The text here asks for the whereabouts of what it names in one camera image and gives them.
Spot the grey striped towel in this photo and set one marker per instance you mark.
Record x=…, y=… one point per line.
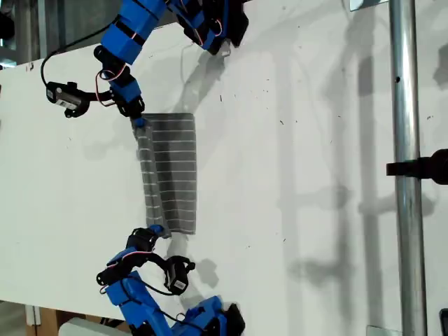
x=175, y=168

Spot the white box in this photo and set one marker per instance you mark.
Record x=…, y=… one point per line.
x=87, y=329

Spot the grey metal bar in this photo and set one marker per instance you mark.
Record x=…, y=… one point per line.
x=42, y=28

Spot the wooden table leg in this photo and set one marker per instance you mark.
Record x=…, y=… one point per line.
x=49, y=323

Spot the black round object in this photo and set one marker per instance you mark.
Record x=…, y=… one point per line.
x=5, y=26

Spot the black flat object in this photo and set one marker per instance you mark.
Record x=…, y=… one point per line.
x=444, y=323

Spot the gripper camera stalk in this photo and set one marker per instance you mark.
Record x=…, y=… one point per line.
x=91, y=94
x=157, y=260

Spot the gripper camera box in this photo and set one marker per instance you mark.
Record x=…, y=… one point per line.
x=59, y=96
x=178, y=280

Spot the metal table bracket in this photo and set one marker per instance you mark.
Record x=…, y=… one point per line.
x=360, y=4

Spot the steel post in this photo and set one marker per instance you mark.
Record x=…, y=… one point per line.
x=406, y=105

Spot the black post clamp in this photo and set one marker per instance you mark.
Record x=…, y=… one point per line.
x=430, y=168

